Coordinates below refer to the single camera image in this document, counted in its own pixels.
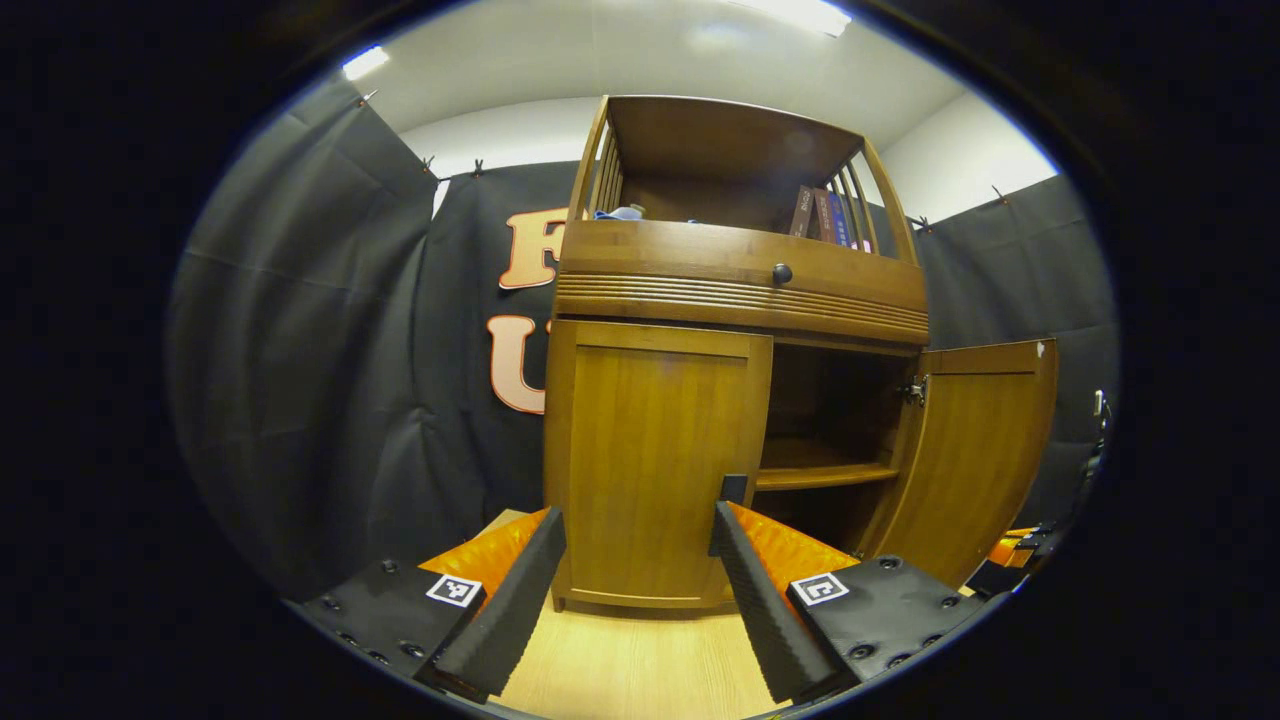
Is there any wooden shoe cabinet door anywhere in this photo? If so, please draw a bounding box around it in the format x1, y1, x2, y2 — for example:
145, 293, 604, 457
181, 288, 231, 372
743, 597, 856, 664
860, 338, 1059, 589
546, 320, 774, 609

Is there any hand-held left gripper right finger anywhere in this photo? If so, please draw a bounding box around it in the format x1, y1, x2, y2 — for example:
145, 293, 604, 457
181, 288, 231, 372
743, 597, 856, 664
708, 500, 991, 706

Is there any wooden cabinet shelf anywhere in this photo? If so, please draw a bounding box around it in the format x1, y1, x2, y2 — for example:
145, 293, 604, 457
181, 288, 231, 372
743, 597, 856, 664
755, 438, 901, 491

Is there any wooden double-door shoe cabinet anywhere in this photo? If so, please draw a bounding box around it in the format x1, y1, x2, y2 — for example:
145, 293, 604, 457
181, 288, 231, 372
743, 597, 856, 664
540, 95, 933, 613

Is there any large ceiling light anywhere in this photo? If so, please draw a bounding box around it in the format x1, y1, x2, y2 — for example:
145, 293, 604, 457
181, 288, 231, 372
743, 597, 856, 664
740, 0, 853, 37

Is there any wooden drawer with dark knob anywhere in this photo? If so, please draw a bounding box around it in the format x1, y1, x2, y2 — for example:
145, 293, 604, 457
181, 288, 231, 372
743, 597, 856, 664
553, 220, 931, 348

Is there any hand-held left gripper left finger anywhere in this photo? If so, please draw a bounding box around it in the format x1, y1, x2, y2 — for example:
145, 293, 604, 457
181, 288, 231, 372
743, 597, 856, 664
285, 505, 568, 703

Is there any black backdrop cloth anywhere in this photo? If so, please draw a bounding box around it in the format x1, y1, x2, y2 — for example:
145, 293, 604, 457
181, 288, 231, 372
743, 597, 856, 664
165, 75, 1119, 601

